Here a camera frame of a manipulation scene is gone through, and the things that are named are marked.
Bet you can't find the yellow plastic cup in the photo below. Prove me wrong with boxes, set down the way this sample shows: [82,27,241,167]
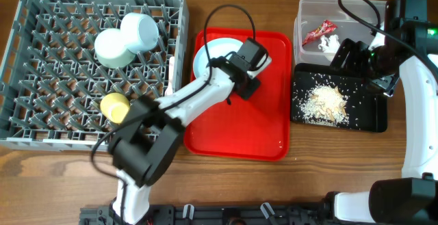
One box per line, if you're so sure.
[99,93,130,124]

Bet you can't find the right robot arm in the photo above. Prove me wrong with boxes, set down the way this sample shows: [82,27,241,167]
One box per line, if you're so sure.
[331,0,437,224]

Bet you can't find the green bowl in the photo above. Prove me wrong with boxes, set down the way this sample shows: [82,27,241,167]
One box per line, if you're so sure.
[94,28,135,68]

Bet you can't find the red serving tray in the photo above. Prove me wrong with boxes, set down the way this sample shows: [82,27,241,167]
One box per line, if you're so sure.
[184,27,292,161]

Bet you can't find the grey dishwasher rack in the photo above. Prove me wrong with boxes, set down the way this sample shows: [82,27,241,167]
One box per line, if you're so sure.
[1,0,189,151]

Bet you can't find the clear plastic waste bin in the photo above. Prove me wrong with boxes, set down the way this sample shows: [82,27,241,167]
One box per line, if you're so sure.
[294,0,374,66]

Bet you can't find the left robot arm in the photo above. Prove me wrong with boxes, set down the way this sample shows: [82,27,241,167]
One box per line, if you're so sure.
[108,38,271,224]

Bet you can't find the crumpled white tissue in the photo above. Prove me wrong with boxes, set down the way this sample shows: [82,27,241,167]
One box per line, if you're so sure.
[318,34,340,53]

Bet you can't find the white plastic fork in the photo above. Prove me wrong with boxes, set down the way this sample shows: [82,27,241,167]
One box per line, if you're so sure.
[164,56,175,96]

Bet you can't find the light blue plate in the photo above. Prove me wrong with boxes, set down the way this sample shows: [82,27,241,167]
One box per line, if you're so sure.
[193,38,243,78]

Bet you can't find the light blue bowl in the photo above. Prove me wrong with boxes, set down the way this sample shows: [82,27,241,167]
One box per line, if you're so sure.
[120,12,159,53]

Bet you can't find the black food waste tray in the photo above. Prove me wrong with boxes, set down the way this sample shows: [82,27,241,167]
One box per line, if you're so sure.
[291,63,387,133]

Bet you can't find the rice and food scraps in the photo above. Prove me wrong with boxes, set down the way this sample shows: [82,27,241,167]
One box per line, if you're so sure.
[298,85,349,127]

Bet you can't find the red snack wrapper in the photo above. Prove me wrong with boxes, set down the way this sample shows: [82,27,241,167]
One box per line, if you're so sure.
[302,20,337,46]

